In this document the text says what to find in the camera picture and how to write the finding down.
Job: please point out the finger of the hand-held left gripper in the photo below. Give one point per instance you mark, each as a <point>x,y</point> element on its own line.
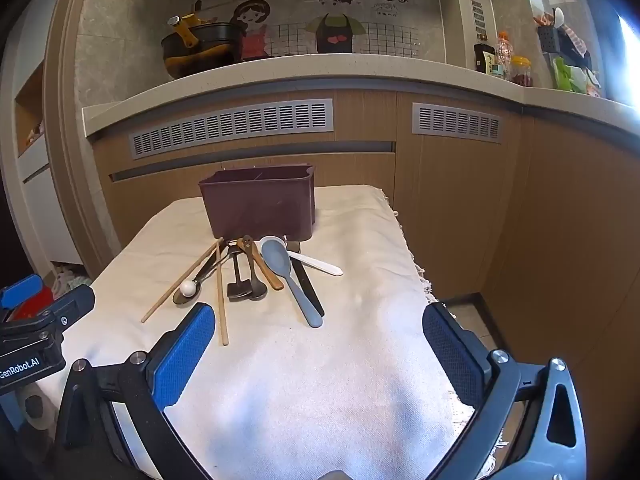
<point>21,290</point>
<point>75,305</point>

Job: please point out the black hanging utensil holder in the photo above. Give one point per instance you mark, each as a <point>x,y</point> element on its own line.
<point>549,40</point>

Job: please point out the clear bottle with orange cap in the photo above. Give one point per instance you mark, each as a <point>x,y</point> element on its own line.
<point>503,52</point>

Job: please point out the narrow wall grille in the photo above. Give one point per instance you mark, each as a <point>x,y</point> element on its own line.
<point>477,17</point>

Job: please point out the brown plastic utensil container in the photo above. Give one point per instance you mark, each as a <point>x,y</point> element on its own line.
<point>257,202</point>

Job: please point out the patterned hanging cloth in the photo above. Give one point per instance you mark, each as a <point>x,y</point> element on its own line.
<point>575,45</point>

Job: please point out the black and yellow cookware stack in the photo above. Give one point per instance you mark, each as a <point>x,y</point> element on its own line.
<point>200,47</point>

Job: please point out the cream table cloth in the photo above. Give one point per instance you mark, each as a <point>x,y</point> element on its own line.
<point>320,385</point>

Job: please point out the white roll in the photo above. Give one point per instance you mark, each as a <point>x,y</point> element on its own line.
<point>36,405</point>

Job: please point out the cartoon wall poster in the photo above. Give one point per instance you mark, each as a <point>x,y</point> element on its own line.
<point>300,20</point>

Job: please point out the short grey vent grille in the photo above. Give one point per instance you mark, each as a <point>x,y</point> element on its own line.
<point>456,121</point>

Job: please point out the green packet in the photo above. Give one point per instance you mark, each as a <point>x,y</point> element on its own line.
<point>567,76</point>

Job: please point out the small black spatula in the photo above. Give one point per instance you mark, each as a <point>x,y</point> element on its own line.
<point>239,289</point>

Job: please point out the red packet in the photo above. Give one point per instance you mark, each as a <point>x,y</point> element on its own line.
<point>31,305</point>

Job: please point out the blue-grey plastic spoon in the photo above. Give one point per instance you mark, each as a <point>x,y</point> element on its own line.
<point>276,259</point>

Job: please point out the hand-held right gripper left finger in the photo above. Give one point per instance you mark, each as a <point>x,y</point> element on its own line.
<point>185,355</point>

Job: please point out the beige kitchen countertop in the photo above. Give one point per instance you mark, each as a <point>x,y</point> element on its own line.
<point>310,72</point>

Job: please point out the wooden cabinet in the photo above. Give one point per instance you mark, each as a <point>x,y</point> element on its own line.
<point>550,210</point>

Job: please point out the small teal capped bottle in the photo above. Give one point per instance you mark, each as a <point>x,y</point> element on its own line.
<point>497,71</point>

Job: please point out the wooden chopstick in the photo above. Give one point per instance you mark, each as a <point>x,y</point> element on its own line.
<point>175,287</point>
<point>221,300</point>

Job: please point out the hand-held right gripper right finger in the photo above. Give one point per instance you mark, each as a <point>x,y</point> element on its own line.
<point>452,355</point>

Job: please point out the brown wooden spoon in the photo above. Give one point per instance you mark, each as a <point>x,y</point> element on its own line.
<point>265,270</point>

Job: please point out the long grey vent grille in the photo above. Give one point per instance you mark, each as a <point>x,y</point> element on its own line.
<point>230,127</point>

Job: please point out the jar with yellow lid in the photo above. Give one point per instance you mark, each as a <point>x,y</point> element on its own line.
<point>521,72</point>

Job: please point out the white plastic spoon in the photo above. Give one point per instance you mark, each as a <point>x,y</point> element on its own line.
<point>320,264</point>

